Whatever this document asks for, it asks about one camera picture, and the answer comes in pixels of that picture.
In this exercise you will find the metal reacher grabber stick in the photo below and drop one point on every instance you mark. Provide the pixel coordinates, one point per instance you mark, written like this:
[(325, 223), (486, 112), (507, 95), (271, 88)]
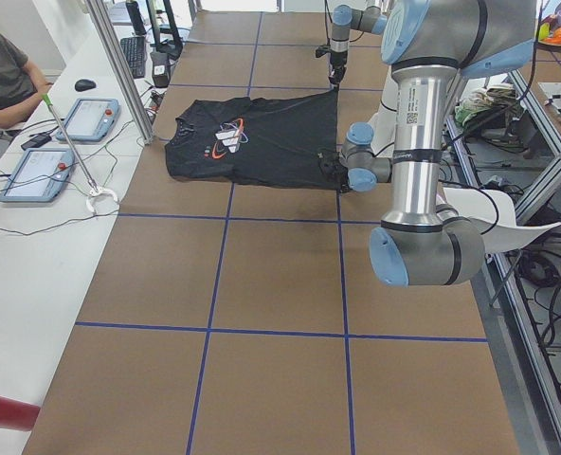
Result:
[(96, 190)]

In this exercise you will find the red cylinder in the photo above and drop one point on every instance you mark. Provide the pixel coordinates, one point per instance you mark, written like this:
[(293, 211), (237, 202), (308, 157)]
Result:
[(17, 415)]

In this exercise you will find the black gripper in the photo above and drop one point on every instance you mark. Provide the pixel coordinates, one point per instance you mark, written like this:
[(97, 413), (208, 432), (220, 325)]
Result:
[(338, 60), (338, 171)]

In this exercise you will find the black power adapter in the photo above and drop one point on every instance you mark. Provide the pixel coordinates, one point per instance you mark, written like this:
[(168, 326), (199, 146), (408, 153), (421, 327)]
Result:
[(36, 141)]

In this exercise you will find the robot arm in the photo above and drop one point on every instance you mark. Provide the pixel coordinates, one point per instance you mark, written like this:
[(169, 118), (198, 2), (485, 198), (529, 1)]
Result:
[(339, 23), (422, 240)]

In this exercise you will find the near teach pendant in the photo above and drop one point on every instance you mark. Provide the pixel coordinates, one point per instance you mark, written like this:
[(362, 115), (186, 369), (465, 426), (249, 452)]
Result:
[(39, 177)]

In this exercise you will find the black printed t-shirt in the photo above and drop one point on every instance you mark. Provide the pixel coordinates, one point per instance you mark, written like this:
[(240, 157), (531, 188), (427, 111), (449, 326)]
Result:
[(271, 143)]

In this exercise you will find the teach pendant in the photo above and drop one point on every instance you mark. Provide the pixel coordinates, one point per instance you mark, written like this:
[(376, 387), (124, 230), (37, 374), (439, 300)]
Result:
[(39, 177), (91, 119)]

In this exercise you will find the black computer mouse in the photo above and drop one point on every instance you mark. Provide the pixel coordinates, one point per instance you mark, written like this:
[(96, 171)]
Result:
[(82, 85)]

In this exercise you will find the seated person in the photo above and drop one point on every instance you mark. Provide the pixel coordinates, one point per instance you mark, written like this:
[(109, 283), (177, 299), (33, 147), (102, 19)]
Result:
[(22, 85)]

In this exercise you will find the aluminium frame post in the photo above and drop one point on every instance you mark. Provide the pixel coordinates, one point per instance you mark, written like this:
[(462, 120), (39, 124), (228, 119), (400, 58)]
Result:
[(99, 16)]

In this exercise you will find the white plastic chair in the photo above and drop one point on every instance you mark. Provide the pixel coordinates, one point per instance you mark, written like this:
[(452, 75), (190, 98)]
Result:
[(493, 214)]

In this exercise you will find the black keyboard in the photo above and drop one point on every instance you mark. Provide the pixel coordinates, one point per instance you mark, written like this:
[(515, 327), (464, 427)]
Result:
[(133, 49)]

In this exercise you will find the far teach pendant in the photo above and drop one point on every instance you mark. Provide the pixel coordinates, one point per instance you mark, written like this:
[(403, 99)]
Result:
[(91, 119)]

